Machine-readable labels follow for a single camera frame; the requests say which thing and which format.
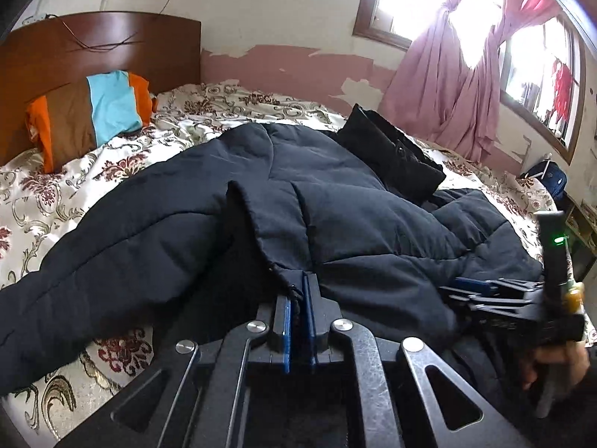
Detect dark navy puffer jacket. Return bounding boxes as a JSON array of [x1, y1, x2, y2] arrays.
[[0, 121, 544, 397]]

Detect red hanging clothes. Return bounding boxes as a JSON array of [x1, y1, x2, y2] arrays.
[[550, 58, 573, 122]]

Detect black folded garment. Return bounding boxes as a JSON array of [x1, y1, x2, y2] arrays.
[[336, 103, 447, 203]]

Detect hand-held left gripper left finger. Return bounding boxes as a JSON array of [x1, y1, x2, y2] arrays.
[[56, 295, 296, 448]]

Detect wooden headboard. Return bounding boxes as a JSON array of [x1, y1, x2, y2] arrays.
[[0, 12, 202, 166]]

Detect pink curtain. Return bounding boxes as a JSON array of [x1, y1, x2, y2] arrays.
[[380, 0, 567, 164]]

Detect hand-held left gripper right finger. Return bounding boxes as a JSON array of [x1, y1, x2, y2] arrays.
[[302, 273, 537, 448]]

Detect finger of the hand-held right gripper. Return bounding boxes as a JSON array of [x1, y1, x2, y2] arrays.
[[441, 276, 546, 298], [447, 296, 537, 320]]

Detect blue bag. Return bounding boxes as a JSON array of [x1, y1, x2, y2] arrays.
[[527, 159, 567, 197]]

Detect orange brown blue striped pillow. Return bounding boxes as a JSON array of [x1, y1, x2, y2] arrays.
[[25, 70, 159, 173]]

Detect wooden framed window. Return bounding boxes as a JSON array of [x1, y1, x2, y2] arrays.
[[499, 12, 589, 165], [352, 0, 421, 50]]

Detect floral white bedspread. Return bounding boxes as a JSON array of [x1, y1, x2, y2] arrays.
[[0, 81, 560, 444]]

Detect person's right hand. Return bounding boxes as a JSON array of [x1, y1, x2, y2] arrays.
[[520, 340, 594, 393]]

